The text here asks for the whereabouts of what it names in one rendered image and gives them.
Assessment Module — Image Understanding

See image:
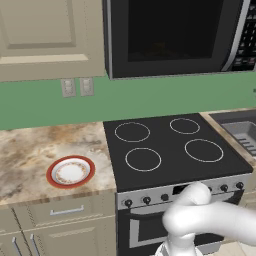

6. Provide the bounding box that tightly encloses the black microwave oven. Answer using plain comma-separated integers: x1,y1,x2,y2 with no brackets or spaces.
102,0,256,81

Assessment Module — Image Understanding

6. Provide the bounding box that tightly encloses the beige wall cupboard door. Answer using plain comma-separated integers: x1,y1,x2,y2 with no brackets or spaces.
0,0,107,83

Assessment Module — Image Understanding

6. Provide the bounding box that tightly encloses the silver oven door handle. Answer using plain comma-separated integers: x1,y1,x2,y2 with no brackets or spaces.
129,198,234,216

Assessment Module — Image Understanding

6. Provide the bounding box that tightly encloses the black oven door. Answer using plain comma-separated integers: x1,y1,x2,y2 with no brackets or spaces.
117,192,245,256

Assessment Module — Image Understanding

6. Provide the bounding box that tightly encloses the red rimmed white plate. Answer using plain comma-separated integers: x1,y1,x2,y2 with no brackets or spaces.
45,154,97,190

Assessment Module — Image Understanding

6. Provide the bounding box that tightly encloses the silver cupboard door handle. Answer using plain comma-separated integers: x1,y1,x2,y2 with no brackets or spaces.
29,233,42,256
11,236,24,256

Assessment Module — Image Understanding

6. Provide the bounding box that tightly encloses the grey steel sink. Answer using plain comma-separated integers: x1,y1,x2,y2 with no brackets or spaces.
208,109,256,162

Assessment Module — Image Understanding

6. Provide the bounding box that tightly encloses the beige base cupboard door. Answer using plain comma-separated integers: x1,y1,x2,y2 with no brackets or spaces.
0,230,28,256
23,218,118,256

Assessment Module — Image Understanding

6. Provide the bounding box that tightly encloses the white wall outlet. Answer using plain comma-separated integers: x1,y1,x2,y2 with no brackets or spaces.
60,78,77,99
78,77,95,98

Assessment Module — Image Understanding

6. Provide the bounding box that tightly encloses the black microwave door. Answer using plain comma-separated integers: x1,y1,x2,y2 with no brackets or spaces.
106,0,246,80

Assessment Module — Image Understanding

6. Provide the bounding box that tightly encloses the silver drawer handle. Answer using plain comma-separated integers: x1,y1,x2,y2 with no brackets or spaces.
49,204,85,217

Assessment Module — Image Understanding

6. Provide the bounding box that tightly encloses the beige drawer front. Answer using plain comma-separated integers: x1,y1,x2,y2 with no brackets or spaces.
29,193,117,229

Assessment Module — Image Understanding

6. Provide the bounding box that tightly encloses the black electric stove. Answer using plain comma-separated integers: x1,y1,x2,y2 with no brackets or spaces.
102,112,255,256

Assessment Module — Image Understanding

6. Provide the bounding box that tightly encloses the silver microwave door handle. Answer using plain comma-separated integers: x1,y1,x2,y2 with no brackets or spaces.
221,0,252,72

